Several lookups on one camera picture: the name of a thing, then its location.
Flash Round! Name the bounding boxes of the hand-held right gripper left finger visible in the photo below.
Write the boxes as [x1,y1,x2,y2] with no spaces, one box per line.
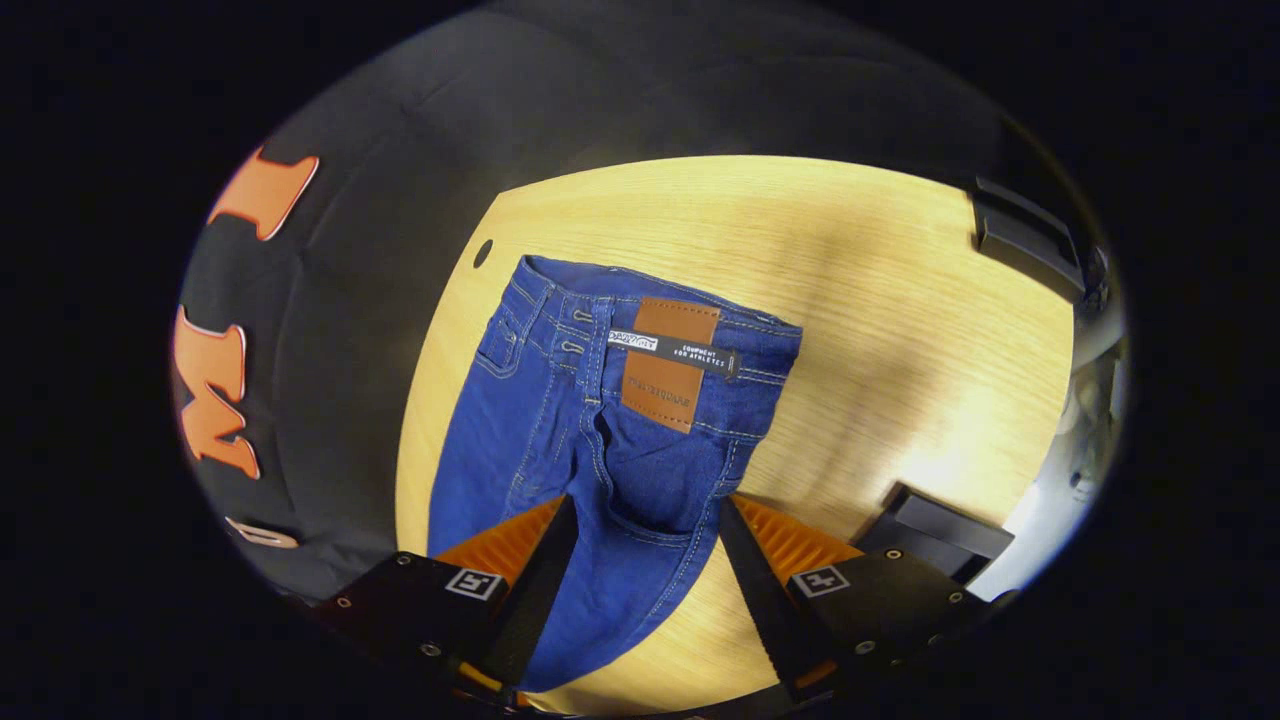
[310,493,581,706]

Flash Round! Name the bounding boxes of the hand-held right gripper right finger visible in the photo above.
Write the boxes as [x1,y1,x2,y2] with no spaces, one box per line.
[716,494,1001,704]

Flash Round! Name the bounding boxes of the blue denim jeans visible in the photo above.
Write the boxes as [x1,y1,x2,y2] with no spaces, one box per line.
[427,254,804,693]

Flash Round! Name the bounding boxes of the black plastic block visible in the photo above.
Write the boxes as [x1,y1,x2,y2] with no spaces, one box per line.
[858,483,1017,587]

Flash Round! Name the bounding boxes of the black backdrop cloth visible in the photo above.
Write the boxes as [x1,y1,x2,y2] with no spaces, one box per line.
[172,0,1106,606]

